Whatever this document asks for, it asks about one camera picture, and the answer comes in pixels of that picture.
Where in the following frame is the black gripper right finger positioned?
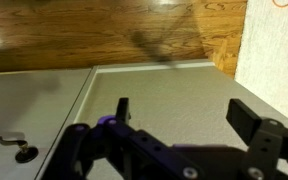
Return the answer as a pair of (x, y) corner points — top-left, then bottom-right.
(226, 99), (288, 180)

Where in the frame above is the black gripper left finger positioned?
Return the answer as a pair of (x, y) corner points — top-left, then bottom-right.
(42, 98), (204, 180)

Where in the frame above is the grey door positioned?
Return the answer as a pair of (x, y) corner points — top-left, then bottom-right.
(0, 69), (92, 180)

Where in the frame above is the grey door frame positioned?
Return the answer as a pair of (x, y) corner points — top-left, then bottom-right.
(35, 59), (216, 180)

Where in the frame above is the bronze lever door handle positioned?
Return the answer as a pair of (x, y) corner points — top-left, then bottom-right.
(0, 136), (39, 163)

